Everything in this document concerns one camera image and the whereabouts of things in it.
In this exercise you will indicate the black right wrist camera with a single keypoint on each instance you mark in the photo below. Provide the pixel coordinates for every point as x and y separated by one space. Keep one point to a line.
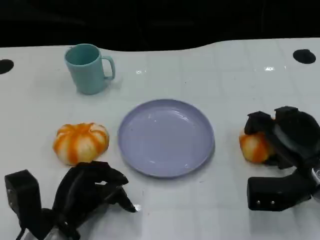
270 192

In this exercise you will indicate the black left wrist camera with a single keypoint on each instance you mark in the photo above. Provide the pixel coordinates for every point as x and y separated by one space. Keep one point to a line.
22 190

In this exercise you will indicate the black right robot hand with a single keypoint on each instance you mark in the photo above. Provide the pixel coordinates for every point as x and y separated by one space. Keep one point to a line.
292 135

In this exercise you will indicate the lilac plate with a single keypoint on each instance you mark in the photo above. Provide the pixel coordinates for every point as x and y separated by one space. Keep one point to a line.
165 137

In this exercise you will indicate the pale green mug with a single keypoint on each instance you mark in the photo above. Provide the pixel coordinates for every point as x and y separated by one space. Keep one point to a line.
85 72

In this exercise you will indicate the orange and white bread roll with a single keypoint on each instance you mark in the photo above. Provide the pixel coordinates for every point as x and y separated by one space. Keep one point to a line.
80 142
252 147

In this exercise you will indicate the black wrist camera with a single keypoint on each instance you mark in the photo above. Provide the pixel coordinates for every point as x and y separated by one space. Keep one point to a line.
270 192
22 190

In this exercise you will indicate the black backdrop curtain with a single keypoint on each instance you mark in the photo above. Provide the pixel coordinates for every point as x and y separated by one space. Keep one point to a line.
160 20

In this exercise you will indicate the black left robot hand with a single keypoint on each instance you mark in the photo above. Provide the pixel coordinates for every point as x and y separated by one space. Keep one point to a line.
82 190

